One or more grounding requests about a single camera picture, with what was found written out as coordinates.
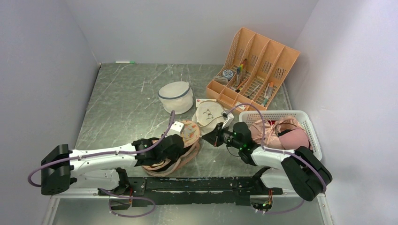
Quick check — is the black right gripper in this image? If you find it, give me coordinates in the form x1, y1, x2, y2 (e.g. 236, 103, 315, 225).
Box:
202, 122, 242, 150

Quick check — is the tulip print mesh laundry bag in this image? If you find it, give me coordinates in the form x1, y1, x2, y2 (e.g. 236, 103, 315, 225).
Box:
142, 120, 200, 177

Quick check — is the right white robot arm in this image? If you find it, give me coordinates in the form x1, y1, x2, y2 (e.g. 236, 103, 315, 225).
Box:
202, 122, 333, 201

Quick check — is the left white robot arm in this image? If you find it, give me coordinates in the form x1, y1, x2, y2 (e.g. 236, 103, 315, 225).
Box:
40, 135, 187, 195

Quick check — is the cream embroidered mesh laundry bag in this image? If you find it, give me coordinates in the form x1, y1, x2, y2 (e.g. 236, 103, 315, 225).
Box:
192, 100, 226, 135

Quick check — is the white blue-trimmed mesh laundry bag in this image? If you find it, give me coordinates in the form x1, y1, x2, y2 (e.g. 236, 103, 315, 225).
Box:
158, 81, 194, 115

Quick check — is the pink satin bra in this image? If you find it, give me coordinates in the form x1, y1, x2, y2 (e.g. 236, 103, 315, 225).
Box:
249, 116, 302, 150

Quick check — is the dusty pink bra cup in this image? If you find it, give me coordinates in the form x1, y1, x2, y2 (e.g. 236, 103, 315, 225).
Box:
278, 128, 311, 150

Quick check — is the white plastic laundry basket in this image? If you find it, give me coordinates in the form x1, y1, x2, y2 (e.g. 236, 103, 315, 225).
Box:
239, 110, 322, 161

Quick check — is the small white red card box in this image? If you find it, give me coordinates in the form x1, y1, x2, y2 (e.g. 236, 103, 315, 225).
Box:
195, 98, 217, 108

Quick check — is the blue white round tin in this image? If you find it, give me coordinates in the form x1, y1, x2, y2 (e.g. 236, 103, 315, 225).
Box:
222, 69, 234, 81

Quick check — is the multicolour marker pen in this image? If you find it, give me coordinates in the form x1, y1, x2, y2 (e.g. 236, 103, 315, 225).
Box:
236, 64, 244, 86

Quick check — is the orange capped pen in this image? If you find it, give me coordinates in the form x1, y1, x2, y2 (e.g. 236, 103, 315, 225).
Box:
265, 82, 274, 99

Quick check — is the orange plastic file organizer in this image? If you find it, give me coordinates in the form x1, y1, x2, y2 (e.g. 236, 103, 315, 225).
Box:
206, 27, 300, 112

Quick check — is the green white marker pen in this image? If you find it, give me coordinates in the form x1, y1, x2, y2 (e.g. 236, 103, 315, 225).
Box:
115, 60, 136, 64

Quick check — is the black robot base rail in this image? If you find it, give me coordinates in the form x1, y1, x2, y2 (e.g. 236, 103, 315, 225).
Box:
110, 176, 283, 207

